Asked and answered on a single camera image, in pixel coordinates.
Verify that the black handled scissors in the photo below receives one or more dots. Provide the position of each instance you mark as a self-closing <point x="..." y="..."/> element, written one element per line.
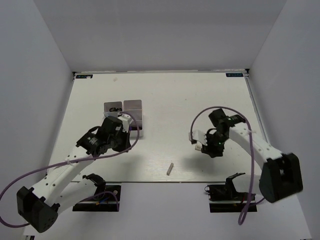
<point x="115" y="109"/>

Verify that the right white organizer tray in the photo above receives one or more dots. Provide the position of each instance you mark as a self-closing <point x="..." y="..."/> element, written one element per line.
<point x="134" y="107"/>

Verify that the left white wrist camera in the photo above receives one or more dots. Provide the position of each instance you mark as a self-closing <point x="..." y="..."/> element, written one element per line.
<point x="126" y="121"/>

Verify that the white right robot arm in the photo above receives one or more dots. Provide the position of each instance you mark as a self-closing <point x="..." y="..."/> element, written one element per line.
<point x="280" y="172"/>

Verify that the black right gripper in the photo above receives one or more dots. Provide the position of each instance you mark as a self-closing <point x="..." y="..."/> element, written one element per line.
<point x="212" y="151"/>

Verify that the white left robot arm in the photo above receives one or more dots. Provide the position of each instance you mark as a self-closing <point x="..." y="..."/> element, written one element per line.
<point x="41" y="204"/>

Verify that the left corner label sticker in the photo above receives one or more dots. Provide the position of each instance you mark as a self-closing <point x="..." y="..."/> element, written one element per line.
<point x="84" y="76"/>

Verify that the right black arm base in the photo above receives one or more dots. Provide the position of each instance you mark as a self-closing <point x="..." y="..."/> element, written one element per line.
<point x="229" y="196"/>

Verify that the right corner label sticker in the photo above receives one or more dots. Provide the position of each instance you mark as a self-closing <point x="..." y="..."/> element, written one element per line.
<point x="234" y="75"/>

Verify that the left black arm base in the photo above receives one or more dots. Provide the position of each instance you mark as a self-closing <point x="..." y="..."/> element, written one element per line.
<point x="106" y="197"/>

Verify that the white organizer tray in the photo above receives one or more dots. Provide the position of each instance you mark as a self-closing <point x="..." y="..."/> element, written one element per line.
<point x="134" y="107"/>
<point x="108" y="105"/>

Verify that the purple cap highlighter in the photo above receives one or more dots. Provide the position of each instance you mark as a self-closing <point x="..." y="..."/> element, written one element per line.
<point x="134" y="128"/>

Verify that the left white organizer tray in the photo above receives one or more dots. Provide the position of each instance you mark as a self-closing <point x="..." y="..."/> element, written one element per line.
<point x="108" y="105"/>

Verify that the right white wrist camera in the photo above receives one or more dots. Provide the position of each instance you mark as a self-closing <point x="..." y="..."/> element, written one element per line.
<point x="197" y="136"/>

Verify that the corner label sticker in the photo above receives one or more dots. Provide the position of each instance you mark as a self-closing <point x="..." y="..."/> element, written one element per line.
<point x="84" y="76"/>
<point x="234" y="75"/>

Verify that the small beige eraser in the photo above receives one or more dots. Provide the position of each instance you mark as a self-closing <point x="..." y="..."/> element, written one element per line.
<point x="198" y="147"/>

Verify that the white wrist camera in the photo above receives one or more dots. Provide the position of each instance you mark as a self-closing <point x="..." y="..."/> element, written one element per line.
<point x="197" y="136"/>
<point x="126" y="121"/>

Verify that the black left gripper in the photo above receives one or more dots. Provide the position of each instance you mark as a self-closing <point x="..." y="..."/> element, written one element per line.
<point x="127" y="145"/>

